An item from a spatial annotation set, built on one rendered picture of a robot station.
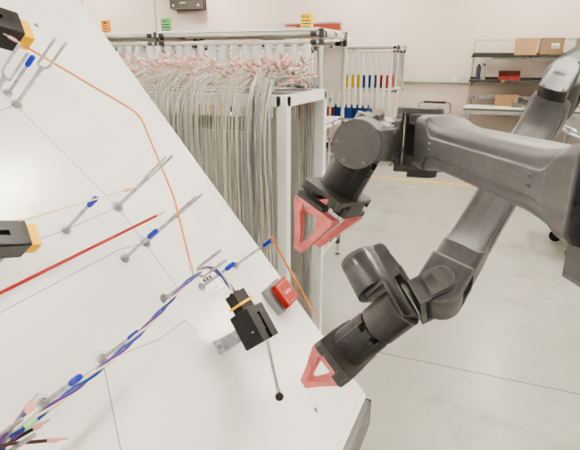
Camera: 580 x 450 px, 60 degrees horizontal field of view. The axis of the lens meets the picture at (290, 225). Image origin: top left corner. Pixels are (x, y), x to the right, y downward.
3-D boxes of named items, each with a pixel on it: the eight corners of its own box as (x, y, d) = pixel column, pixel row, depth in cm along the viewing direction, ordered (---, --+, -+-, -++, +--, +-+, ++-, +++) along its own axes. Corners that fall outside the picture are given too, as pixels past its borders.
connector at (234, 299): (240, 324, 78) (249, 318, 77) (224, 297, 79) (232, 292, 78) (250, 317, 81) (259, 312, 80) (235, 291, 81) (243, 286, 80)
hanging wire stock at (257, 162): (327, 441, 211) (338, 50, 162) (286, 530, 171) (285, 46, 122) (71, 370, 260) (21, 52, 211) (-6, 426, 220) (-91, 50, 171)
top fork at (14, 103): (21, 101, 78) (66, 37, 71) (23, 111, 77) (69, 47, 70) (8, 98, 76) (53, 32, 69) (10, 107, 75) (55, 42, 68)
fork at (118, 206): (119, 201, 81) (169, 149, 75) (125, 210, 81) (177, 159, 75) (110, 204, 80) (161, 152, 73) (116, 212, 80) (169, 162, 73)
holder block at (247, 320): (246, 351, 77) (263, 341, 75) (229, 319, 78) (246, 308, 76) (261, 343, 81) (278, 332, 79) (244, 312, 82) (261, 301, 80)
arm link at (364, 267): (460, 282, 62) (459, 307, 69) (414, 213, 68) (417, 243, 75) (373, 324, 62) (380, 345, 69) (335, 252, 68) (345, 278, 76)
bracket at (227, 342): (219, 354, 80) (240, 342, 77) (212, 341, 80) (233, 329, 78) (236, 345, 84) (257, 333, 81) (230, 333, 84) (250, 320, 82)
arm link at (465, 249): (592, 62, 73) (575, 112, 82) (551, 53, 75) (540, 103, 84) (451, 304, 60) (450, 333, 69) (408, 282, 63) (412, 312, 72)
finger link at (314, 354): (281, 370, 73) (323, 336, 69) (304, 354, 80) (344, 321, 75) (310, 410, 72) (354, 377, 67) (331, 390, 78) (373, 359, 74)
